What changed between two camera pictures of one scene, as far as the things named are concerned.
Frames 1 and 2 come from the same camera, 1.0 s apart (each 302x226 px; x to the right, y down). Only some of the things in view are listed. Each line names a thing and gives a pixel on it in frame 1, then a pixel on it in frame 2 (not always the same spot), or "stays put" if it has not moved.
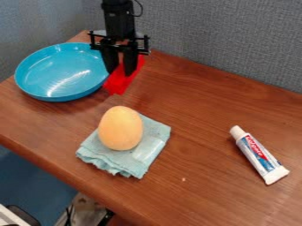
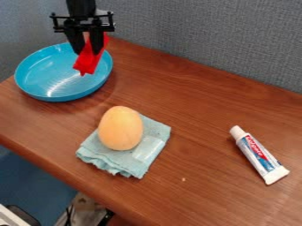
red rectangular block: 117,79 to 86,59
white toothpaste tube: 267,166 stays put
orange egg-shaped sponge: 120,128 stays put
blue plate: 61,71 stays put
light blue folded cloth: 135,161 stays put
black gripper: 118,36 to 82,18
